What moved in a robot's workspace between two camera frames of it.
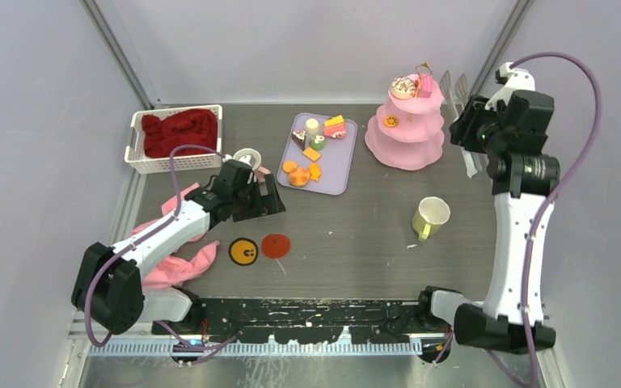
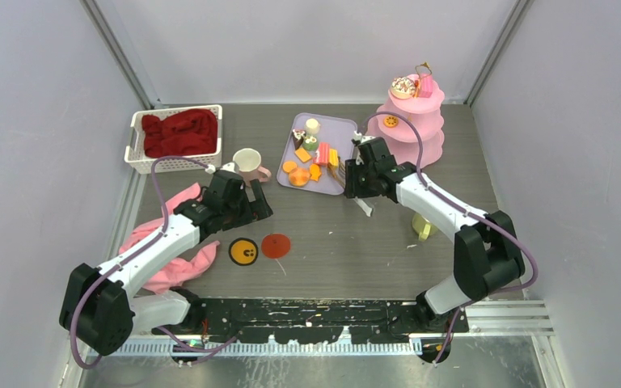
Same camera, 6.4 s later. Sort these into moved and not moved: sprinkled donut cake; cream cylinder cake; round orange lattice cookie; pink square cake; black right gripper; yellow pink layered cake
Moved: black right gripper; yellow pink layered cake
Not moved: pink square cake; sprinkled donut cake; cream cylinder cake; round orange lattice cookie
